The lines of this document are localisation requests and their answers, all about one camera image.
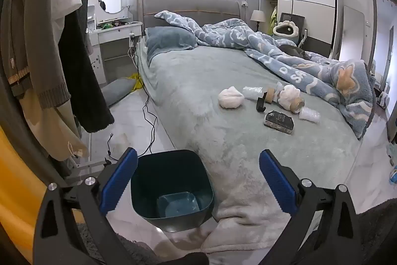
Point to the black tape dispenser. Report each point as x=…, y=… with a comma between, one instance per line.
x=261, y=105

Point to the cloud-shaped pet bed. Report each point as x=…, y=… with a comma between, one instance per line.
x=279, y=32

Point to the pile of small colourful items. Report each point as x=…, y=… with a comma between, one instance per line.
x=110, y=25

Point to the brown cardboard tube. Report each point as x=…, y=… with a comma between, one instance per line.
x=297, y=104

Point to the white power strip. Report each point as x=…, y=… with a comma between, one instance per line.
x=132, y=40

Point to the metal clothes rack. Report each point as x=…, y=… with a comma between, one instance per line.
x=90, y=166

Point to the white vanity desk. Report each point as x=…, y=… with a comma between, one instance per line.
x=114, y=33

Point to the table lamp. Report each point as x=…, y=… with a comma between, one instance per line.
x=257, y=16

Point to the grey upholstered bed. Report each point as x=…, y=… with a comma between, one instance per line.
x=201, y=91

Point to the white door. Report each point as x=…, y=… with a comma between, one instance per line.
x=353, y=32

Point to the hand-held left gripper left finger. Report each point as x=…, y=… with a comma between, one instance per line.
x=119, y=181

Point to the black hanging garment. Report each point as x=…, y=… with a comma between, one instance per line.
x=83, y=81

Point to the blue patterned fleece blanket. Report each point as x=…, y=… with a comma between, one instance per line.
x=248, y=38

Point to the white tissue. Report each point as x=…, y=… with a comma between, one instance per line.
x=288, y=94
x=231, y=97

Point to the grey floor cushion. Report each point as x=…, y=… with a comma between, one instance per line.
x=116, y=90

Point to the beige hanging garment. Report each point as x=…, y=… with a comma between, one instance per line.
x=59, y=128

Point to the blue pillow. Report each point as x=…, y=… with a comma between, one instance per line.
x=169, y=41

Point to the grey door frame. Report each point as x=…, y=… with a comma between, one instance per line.
x=373, y=19

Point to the black chair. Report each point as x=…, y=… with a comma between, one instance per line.
x=291, y=18

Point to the black snack packet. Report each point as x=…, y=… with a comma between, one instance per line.
x=279, y=121

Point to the brown cardboard tape roll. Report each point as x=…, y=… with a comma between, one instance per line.
x=272, y=95

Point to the olive knit sweater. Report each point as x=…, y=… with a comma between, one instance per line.
x=34, y=35

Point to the clear plastic bag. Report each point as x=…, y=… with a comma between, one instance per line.
x=308, y=114

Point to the teal plastic bin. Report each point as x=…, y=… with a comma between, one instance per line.
x=170, y=172

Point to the yellow board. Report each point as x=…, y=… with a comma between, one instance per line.
x=18, y=184

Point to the clear plastic wrapper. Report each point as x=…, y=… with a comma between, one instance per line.
x=252, y=92

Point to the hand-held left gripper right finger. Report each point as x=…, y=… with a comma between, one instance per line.
x=277, y=184

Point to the dark grey cloth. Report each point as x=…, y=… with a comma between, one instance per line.
x=293, y=50

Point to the yellow plastic bag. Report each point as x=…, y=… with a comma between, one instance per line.
x=136, y=83

